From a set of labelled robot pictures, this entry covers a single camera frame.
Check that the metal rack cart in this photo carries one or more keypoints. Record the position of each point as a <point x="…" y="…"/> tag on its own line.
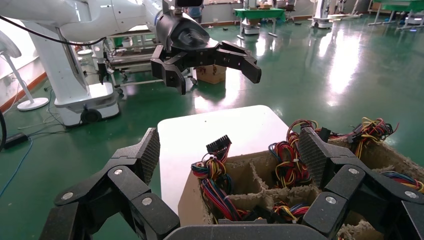
<point x="132" y="59"/>

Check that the white standing floor fan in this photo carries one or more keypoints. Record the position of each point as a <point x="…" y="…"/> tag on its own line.
<point x="33" y="103"/>

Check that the black power adapter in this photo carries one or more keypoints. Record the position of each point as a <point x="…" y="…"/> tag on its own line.
<point x="16" y="140"/>

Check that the white wheeled machine base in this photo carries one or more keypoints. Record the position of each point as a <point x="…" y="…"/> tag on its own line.
<point x="251" y="30"/>
<point x="323" y="20"/>

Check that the white robot torso and base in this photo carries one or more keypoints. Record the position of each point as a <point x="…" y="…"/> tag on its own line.
<point x="66" y="76"/>

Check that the brown cardboard box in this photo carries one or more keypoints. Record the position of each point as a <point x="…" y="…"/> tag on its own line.
<point x="212" y="74"/>

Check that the cardboard box with dividers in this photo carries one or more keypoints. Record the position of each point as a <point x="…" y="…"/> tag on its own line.
<point x="195" y="205"/>

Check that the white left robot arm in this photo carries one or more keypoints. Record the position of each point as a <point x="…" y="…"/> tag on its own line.
<point x="99" y="16"/>

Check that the green cloth table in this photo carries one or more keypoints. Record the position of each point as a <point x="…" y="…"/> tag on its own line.
<point x="397" y="5"/>
<point x="258" y="14"/>

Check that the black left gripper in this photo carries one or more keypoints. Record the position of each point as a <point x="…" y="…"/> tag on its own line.
<point x="185" y="33"/>

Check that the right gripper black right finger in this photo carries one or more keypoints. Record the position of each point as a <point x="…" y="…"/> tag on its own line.
<point x="331" y="165"/>

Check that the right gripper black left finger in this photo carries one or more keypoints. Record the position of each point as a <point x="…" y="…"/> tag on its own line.
<point x="126" y="185"/>

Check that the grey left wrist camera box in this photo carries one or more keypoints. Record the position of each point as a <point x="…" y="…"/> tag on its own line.
<point x="188" y="3"/>

